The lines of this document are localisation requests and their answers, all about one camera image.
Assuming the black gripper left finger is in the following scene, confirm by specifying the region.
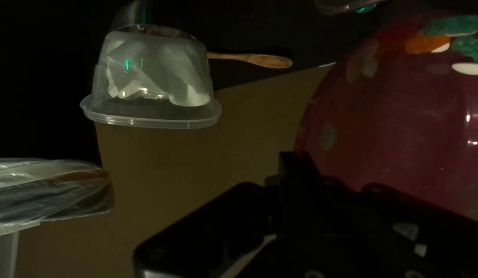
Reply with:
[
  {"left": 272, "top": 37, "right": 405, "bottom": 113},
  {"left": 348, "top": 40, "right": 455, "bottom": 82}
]
[{"left": 133, "top": 150, "right": 353, "bottom": 278}]

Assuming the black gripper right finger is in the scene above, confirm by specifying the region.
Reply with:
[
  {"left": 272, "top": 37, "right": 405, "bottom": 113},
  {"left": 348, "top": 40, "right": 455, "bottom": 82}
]
[{"left": 309, "top": 182, "right": 478, "bottom": 278}]

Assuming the red plastic bowl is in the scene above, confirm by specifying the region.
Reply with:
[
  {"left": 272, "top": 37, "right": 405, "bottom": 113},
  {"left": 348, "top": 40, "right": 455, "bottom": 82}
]
[{"left": 292, "top": 0, "right": 478, "bottom": 222}]

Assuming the clear bowl with crumpled plastic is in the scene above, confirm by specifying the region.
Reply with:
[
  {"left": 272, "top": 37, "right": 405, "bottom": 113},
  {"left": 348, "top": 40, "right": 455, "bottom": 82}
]
[{"left": 79, "top": 25, "right": 223, "bottom": 130}]

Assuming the wooden spoon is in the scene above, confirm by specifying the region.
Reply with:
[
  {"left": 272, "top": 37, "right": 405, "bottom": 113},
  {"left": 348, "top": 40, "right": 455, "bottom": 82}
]
[{"left": 206, "top": 51, "right": 294, "bottom": 70}]

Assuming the clear plastic wrapped package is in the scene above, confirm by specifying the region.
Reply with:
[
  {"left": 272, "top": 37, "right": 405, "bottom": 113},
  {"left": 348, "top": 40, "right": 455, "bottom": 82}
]
[{"left": 0, "top": 158, "right": 114, "bottom": 239}]

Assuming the orange gummy candy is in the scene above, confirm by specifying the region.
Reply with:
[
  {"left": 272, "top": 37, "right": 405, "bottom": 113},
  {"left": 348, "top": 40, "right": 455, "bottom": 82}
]
[{"left": 404, "top": 34, "right": 452, "bottom": 56}]

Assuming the green gummy candy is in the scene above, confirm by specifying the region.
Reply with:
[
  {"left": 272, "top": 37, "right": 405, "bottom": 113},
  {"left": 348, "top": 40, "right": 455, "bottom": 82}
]
[
  {"left": 422, "top": 14, "right": 478, "bottom": 39},
  {"left": 450, "top": 36, "right": 478, "bottom": 66}
]

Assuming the clear item with teal mark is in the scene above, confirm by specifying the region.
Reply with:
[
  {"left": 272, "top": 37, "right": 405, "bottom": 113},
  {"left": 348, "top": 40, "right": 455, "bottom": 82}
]
[{"left": 314, "top": 0, "right": 390, "bottom": 15}]

